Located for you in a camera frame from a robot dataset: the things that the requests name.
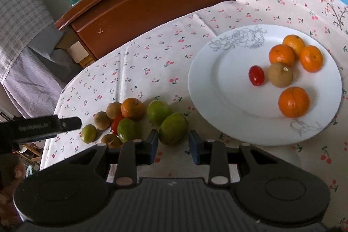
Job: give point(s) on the brown wooden cabinet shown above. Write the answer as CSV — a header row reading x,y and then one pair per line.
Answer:
x,y
149,9

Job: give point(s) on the person's left hand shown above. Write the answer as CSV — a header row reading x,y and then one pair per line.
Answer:
x,y
16,170

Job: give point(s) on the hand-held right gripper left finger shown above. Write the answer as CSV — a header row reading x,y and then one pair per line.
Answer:
x,y
152,147

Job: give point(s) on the cherry print tablecloth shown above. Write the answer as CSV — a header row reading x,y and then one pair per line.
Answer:
x,y
152,63

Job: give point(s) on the orange mandarin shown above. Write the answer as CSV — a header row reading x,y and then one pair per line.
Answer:
x,y
282,54
133,109
311,58
294,101
293,41

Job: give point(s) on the plaid cloth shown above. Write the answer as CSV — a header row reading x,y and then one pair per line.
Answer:
x,y
16,3

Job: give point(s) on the brown longan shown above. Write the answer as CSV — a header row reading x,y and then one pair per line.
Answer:
x,y
111,141
101,120
113,110
280,75

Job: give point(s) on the red cherry tomato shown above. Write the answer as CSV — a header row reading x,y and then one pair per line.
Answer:
x,y
256,75
116,125

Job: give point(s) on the open cardboard box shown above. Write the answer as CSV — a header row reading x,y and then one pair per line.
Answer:
x,y
78,54

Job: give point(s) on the lavender cloth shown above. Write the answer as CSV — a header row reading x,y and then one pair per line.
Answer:
x,y
32,79

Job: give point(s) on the wooden rack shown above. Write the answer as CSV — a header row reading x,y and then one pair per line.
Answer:
x,y
32,150

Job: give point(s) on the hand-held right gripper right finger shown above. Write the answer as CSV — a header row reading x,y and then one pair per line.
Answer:
x,y
193,149

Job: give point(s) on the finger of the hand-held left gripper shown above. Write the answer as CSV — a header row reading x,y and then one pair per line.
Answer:
x,y
70,123

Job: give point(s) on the white plate with flower print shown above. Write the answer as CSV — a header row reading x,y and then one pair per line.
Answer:
x,y
225,85

